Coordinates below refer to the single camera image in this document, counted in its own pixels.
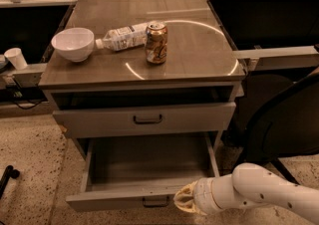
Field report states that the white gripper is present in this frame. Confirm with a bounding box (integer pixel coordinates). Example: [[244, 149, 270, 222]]
[[174, 177, 221, 215]]

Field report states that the grey drawer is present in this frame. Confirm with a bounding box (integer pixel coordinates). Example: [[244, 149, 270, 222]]
[[53, 103, 235, 138], [67, 132, 218, 212]]

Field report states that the black office chair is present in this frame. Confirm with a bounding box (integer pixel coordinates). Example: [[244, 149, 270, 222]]
[[221, 71, 319, 182]]

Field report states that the clear plastic water bottle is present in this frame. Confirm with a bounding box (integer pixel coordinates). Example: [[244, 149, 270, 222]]
[[96, 23, 148, 52]]

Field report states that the black chair caster left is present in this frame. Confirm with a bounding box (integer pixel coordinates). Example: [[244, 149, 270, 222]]
[[0, 165, 20, 199]]

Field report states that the grey top drawer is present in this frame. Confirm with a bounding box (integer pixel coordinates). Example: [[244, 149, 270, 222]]
[[53, 103, 235, 138]]

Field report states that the orange soda can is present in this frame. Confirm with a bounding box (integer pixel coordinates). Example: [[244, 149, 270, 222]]
[[145, 21, 167, 65]]

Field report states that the grey drawer cabinet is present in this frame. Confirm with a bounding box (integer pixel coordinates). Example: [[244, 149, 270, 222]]
[[40, 0, 245, 154]]

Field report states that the white paper cup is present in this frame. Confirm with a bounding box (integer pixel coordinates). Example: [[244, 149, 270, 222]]
[[4, 48, 27, 70]]

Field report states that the white bowl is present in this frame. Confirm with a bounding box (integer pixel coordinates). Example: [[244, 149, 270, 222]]
[[51, 28, 95, 62]]

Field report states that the metal frame rail right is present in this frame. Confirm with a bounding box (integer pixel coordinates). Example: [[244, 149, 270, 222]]
[[234, 46, 319, 72]]

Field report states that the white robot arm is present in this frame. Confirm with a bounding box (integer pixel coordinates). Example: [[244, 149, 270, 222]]
[[173, 163, 319, 225]]

